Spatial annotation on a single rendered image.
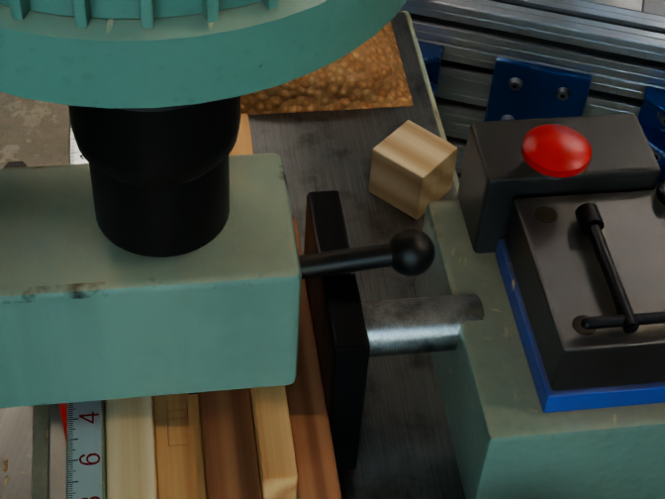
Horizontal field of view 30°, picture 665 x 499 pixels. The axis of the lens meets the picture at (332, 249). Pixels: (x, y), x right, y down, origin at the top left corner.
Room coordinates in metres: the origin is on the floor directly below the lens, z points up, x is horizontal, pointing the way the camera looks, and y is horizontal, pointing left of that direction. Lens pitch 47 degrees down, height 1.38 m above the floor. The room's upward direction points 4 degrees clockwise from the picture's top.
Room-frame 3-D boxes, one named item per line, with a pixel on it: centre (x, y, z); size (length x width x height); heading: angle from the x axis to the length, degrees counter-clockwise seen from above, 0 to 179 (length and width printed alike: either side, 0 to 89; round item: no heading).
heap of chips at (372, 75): (0.59, 0.03, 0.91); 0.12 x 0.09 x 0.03; 101
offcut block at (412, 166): (0.49, -0.04, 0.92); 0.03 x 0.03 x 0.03; 54
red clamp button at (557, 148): (0.40, -0.09, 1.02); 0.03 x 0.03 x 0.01
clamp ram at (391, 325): (0.35, -0.03, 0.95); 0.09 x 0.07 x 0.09; 11
